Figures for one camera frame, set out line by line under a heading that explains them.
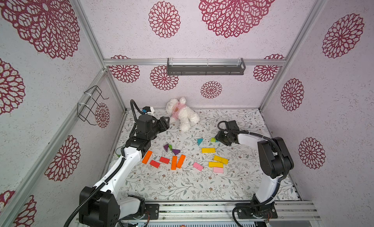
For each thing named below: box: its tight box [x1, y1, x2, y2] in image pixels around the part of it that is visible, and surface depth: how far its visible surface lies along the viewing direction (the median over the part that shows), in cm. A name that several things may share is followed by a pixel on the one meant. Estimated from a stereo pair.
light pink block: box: [212, 167, 224, 174], surface depth 90 cm
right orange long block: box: [176, 154, 187, 169], surface depth 94 cm
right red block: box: [159, 156, 170, 165], surface depth 94 cm
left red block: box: [149, 159, 161, 169], surface depth 92 cm
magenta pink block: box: [192, 162, 205, 171], surface depth 92 cm
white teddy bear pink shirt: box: [165, 96, 200, 133], surface depth 111 cm
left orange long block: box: [142, 150, 153, 165], surface depth 95 cm
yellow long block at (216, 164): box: [208, 161, 224, 169], surface depth 91 cm
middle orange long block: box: [170, 155, 178, 171], surface depth 92 cm
